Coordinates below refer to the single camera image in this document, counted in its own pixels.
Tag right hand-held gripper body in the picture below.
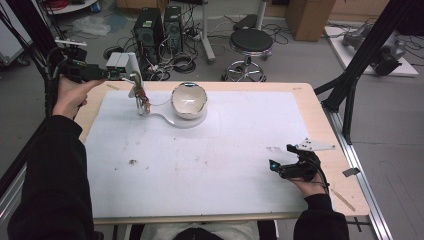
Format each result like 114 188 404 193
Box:
279 138 336 183

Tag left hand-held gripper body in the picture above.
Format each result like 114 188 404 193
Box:
54 39 111 84

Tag silver keychain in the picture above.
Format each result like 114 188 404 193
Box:
121 72 151 116

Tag person's right hand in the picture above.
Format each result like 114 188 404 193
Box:
288 173 329 198

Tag person's left hand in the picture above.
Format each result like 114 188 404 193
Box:
52 77 105 120

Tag clear plastic sheet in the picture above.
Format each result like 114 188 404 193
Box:
71 14 112 37

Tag large black computer tower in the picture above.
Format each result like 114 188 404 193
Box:
133 7 165 68

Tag small grey tag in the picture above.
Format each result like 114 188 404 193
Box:
342 167 362 178

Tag strip of tape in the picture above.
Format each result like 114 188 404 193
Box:
329 188 357 213

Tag slim black computer tower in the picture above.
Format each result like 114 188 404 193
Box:
163 4 184 54

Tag white foam mat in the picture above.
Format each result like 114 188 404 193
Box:
83 89 309 219

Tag white bowl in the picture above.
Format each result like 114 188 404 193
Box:
170 82 208 120

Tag white metal stand leg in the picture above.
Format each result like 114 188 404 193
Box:
199 0 218 65

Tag white floor board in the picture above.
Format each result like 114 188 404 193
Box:
323 24 419 78

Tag black round stool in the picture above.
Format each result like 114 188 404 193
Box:
221 28 275 83

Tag cardboard box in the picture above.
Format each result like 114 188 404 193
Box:
285 0 337 43

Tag grey robot device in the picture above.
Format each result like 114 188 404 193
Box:
342 23 407 76

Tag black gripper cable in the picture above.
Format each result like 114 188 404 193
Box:
44 46 68 118
313 159 332 195

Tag aluminium frame rail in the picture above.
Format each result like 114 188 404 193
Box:
324 108 395 240

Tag black metal frame strut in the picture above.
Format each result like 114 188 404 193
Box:
314 0 424 145
0 0 60 79

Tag coiled black cables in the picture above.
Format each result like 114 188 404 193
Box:
170 52 198 75

